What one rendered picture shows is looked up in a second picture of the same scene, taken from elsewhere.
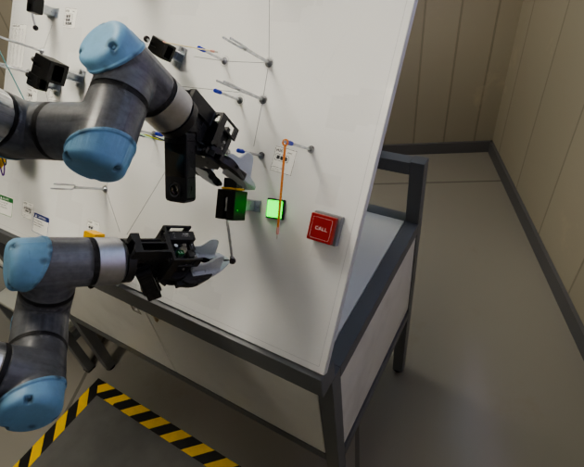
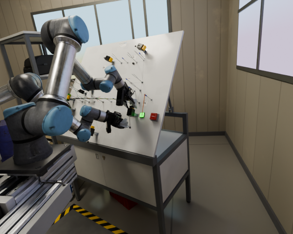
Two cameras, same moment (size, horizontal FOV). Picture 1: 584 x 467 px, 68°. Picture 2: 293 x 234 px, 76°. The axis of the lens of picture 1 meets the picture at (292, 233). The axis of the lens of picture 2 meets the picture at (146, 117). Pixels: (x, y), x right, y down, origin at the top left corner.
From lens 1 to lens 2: 0.70 m
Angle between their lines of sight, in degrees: 23
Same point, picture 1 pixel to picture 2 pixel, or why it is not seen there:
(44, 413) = (87, 136)
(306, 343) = (149, 149)
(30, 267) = (87, 109)
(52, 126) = (98, 81)
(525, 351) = (237, 196)
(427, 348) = (200, 195)
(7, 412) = (80, 133)
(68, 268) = (94, 112)
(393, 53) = (170, 77)
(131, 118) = (113, 80)
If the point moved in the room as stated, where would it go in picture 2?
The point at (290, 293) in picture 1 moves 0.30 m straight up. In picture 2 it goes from (145, 136) to (140, 95)
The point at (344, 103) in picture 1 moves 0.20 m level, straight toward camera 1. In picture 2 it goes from (159, 88) to (157, 94)
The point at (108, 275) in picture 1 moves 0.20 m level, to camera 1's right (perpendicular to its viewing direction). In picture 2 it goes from (101, 117) to (132, 113)
